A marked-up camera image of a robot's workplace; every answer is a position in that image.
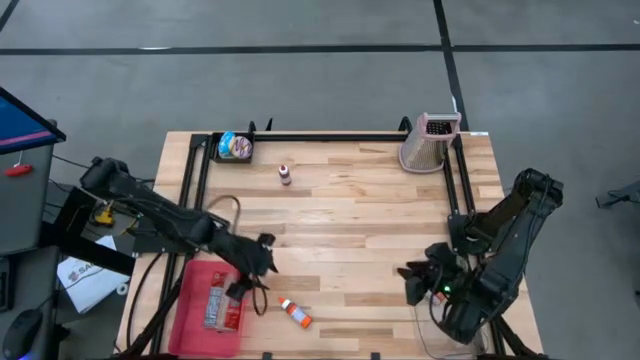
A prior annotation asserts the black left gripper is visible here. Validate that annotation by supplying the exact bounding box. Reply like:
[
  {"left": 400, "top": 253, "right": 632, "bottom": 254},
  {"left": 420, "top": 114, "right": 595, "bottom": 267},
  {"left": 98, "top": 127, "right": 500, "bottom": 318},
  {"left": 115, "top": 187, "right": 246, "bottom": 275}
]
[{"left": 211, "top": 231, "right": 280, "bottom": 302}]

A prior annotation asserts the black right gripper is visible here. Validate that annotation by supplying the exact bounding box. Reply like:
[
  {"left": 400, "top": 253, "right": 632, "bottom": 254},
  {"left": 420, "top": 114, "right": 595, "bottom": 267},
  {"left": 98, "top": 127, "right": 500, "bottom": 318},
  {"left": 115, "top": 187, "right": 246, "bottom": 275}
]
[{"left": 396, "top": 241, "right": 470, "bottom": 308}]

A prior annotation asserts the red popcorn packet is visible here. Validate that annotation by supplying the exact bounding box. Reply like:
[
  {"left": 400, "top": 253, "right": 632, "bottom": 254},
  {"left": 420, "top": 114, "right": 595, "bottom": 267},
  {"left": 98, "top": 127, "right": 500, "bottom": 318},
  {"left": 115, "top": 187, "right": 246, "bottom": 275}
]
[{"left": 203, "top": 271, "right": 246, "bottom": 332}]

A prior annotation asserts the orange-banded red squeeze bottle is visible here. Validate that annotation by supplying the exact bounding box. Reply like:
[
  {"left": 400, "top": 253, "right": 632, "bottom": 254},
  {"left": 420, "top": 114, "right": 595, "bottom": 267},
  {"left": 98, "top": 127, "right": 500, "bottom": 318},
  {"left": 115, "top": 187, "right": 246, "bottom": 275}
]
[{"left": 277, "top": 295, "right": 314, "bottom": 330}]

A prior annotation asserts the clear plastic bin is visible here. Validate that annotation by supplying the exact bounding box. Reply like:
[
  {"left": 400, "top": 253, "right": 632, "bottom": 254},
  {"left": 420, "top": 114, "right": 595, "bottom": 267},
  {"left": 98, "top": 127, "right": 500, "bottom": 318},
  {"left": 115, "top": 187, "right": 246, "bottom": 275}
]
[{"left": 412, "top": 302, "right": 489, "bottom": 360}]

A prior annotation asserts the red translucent plastic bin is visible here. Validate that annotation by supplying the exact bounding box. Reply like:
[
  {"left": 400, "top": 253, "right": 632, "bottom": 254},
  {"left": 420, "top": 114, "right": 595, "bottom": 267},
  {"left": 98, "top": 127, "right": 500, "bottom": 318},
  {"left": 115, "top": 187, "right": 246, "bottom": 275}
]
[{"left": 167, "top": 259, "right": 250, "bottom": 359}]

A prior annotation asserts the black mesh basket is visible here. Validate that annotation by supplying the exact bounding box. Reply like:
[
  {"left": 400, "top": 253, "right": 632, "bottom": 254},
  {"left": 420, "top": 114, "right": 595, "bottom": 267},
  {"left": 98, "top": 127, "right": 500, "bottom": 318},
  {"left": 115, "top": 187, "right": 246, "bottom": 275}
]
[{"left": 209, "top": 132, "right": 255, "bottom": 165}]

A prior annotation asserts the yellow tool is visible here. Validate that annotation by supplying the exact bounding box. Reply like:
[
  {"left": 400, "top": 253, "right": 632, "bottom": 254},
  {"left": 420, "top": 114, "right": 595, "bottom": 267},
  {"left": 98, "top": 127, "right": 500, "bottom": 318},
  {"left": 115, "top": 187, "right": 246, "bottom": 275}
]
[{"left": 93, "top": 204, "right": 116, "bottom": 229}]

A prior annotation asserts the white paper bag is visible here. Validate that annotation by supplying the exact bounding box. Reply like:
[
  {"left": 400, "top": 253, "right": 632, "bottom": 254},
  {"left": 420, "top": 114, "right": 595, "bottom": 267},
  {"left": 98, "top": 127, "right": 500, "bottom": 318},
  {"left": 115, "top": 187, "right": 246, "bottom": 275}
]
[{"left": 56, "top": 234, "right": 132, "bottom": 315}]

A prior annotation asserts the grey floor object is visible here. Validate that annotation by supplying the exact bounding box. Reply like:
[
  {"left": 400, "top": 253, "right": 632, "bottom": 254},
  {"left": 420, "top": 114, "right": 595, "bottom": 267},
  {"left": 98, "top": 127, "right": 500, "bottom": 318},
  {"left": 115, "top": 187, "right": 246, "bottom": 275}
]
[{"left": 597, "top": 180, "right": 640, "bottom": 209}]

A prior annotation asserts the grey cabinet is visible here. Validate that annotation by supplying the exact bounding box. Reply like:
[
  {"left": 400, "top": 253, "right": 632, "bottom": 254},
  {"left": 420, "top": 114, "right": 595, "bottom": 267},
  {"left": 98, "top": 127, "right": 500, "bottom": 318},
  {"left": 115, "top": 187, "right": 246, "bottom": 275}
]
[{"left": 0, "top": 142, "right": 55, "bottom": 256}]

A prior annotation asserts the black computer mouse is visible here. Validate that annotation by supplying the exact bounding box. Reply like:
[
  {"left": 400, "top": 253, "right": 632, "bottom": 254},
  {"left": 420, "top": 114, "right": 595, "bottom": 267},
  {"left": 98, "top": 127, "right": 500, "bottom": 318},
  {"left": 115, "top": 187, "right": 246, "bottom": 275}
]
[{"left": 1, "top": 308, "right": 45, "bottom": 360}]

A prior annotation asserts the blue-screen monitor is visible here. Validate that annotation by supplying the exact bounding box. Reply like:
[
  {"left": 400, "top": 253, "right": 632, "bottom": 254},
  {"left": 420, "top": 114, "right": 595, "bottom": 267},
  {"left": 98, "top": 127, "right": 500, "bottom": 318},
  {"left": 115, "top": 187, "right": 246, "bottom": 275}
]
[{"left": 0, "top": 85, "right": 67, "bottom": 156}]

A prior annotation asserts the pink-handled metal box grater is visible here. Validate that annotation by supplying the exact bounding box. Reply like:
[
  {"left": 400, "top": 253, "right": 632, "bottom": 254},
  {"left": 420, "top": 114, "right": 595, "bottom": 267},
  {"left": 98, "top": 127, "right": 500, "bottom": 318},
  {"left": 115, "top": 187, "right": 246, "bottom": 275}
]
[{"left": 398, "top": 112, "right": 462, "bottom": 175}]

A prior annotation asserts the black aluminium table frame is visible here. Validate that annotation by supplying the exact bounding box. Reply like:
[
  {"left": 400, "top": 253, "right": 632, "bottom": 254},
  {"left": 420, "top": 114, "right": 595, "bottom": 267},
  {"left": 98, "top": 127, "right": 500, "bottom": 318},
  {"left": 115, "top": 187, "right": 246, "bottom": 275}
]
[{"left": 119, "top": 119, "right": 544, "bottom": 360}]

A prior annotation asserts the red handle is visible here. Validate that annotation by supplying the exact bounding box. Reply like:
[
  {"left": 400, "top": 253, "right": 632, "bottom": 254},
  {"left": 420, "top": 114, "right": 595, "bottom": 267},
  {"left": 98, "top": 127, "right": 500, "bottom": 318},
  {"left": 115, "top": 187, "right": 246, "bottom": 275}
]
[{"left": 3, "top": 163, "right": 34, "bottom": 178}]

